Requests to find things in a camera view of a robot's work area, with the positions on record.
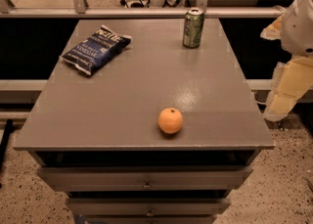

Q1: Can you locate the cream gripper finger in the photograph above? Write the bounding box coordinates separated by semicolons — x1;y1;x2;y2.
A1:
260;16;284;40
263;57;313;121

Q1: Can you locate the blue chip bag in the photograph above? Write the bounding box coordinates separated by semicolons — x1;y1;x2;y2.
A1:
61;25;132;75

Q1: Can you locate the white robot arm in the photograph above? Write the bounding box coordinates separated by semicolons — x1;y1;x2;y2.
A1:
260;0;313;121

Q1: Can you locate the green soda can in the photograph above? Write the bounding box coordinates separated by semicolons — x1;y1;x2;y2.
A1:
183;7;204;48

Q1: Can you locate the orange fruit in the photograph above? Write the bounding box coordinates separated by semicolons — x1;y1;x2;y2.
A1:
158;108;183;134

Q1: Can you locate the top drawer with knob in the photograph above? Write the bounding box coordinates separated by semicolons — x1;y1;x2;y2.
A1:
38;165;252;192

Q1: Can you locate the drawer with knob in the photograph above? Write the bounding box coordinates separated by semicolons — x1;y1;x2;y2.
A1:
67;198;230;217
38;165;252;192

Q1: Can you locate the grey drawer cabinet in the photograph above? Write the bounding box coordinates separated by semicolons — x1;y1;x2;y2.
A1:
15;19;274;224

